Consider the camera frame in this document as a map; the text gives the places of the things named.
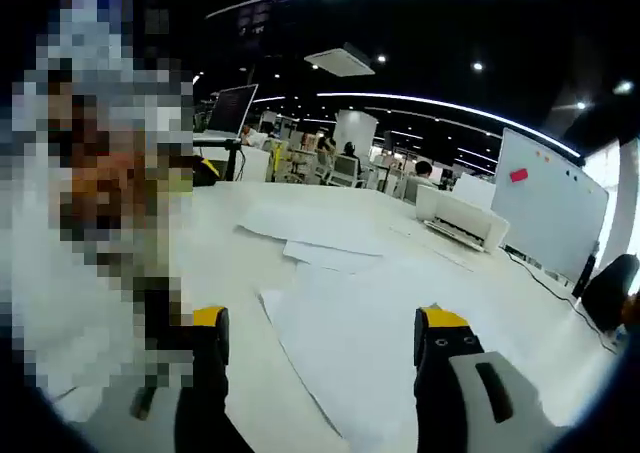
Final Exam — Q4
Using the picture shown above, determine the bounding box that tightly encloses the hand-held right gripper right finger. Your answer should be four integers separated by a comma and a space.
413, 306, 562, 453

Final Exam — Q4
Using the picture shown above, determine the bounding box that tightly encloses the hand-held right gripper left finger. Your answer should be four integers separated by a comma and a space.
92, 306, 256, 453

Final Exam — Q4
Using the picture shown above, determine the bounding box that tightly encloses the stack of white printing papers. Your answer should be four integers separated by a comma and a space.
233, 220, 501, 453

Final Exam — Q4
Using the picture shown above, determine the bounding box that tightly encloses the black monitor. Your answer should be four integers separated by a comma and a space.
192, 83, 260, 147

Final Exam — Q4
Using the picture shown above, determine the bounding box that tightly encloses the yellow and white rack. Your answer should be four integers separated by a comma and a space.
268, 139, 292, 183

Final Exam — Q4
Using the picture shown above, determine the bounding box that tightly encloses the white table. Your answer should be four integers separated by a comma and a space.
192, 180, 621, 453

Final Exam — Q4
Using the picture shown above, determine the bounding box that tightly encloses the grey office chair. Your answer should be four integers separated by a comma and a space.
331, 153, 362, 189

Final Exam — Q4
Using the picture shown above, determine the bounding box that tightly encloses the white square pillar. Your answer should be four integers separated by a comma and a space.
333, 110, 377, 157

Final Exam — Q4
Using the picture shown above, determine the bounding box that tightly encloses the white printer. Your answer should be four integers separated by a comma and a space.
415, 184, 511, 254

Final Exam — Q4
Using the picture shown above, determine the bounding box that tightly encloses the hanging dark sign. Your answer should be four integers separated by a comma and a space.
235, 0, 275, 49

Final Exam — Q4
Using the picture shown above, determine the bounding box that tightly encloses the black slim upright object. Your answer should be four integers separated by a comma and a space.
572, 242, 600, 299

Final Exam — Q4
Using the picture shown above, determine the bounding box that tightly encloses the ceiling air conditioner unit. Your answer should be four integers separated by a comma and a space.
303, 42, 376, 78

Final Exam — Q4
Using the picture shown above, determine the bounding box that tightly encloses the black office chair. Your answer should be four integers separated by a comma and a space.
581, 253, 640, 333

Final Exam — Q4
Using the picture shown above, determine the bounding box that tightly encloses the white whiteboard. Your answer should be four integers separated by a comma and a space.
489, 126, 611, 287

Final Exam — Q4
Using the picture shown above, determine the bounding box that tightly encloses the curved ceiling light strip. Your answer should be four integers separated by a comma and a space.
317, 91, 585, 157

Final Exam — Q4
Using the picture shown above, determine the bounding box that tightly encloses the black power cable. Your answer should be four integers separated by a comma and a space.
502, 246, 619, 354

